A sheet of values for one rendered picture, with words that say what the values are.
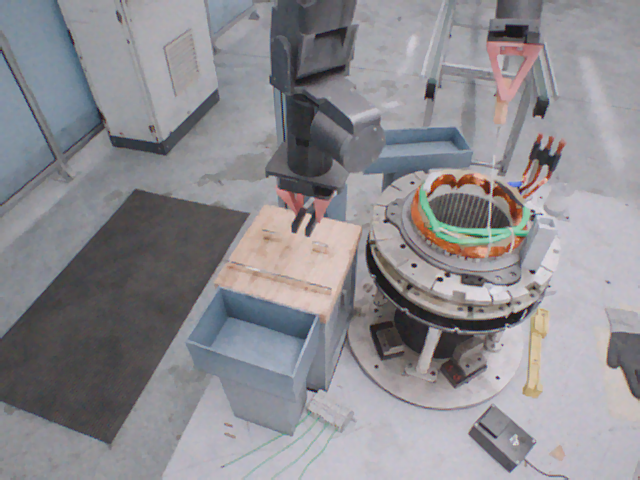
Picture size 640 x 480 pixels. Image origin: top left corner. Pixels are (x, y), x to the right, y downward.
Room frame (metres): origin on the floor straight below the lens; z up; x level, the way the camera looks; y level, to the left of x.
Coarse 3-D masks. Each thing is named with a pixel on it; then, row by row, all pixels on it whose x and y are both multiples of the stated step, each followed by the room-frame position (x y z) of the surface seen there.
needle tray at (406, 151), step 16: (416, 128) 0.89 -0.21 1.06; (432, 128) 0.89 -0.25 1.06; (448, 128) 0.90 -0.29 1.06; (400, 144) 0.88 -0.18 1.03; (416, 144) 0.88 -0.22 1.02; (432, 144) 0.88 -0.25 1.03; (448, 144) 0.88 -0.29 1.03; (464, 144) 0.84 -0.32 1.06; (384, 160) 0.77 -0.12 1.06; (400, 160) 0.77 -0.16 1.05; (416, 160) 0.78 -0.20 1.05; (432, 160) 0.78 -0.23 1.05; (448, 160) 0.79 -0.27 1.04; (464, 160) 0.79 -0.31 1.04; (384, 176) 0.85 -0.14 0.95; (400, 176) 0.79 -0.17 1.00
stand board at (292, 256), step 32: (256, 224) 0.56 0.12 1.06; (288, 224) 0.56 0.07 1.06; (320, 224) 0.56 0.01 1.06; (352, 224) 0.56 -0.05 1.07; (256, 256) 0.48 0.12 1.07; (288, 256) 0.48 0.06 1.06; (320, 256) 0.48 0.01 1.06; (352, 256) 0.50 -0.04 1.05; (256, 288) 0.42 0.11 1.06; (288, 288) 0.42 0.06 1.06; (320, 320) 0.37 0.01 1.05
